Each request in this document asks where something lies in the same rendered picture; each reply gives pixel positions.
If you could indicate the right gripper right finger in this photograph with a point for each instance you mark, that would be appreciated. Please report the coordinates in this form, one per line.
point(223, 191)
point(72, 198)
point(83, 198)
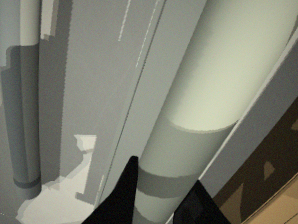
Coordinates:
point(198, 207)

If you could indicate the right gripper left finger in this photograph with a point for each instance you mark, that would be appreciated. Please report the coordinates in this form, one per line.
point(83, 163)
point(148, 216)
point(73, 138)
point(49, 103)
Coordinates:
point(118, 207)

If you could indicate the white long tube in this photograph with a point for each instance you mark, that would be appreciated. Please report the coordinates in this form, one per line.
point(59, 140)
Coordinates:
point(19, 83)

